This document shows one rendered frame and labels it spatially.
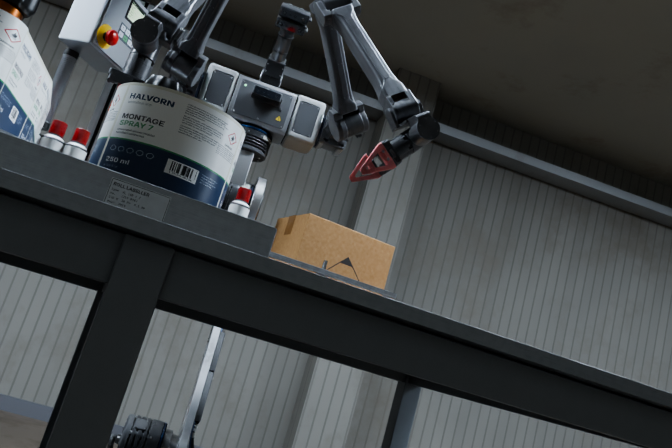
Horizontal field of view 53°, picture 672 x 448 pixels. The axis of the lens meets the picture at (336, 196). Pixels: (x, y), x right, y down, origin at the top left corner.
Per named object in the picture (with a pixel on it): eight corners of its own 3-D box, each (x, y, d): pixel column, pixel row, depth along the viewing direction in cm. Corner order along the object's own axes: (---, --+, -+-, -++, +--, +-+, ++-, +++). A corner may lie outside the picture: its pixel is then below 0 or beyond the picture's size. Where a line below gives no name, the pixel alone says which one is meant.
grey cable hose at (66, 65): (31, 123, 161) (64, 46, 166) (33, 127, 164) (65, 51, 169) (47, 129, 162) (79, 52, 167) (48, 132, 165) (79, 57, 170)
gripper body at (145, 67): (153, 93, 146) (165, 63, 148) (107, 74, 143) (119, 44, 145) (150, 102, 152) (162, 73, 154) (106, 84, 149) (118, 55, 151)
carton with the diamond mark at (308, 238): (281, 305, 184) (309, 212, 190) (251, 301, 205) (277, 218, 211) (372, 334, 196) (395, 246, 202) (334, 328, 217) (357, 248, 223)
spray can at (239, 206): (211, 263, 160) (238, 183, 165) (207, 264, 165) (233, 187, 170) (232, 270, 161) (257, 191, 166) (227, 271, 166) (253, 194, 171)
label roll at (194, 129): (229, 219, 93) (261, 124, 96) (85, 167, 86) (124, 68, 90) (200, 230, 111) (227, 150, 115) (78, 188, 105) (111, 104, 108)
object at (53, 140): (13, 199, 147) (48, 115, 152) (16, 202, 152) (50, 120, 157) (37, 207, 149) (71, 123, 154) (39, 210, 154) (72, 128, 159)
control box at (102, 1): (57, 38, 162) (85, -29, 166) (96, 72, 177) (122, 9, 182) (91, 43, 159) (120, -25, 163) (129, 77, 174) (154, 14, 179)
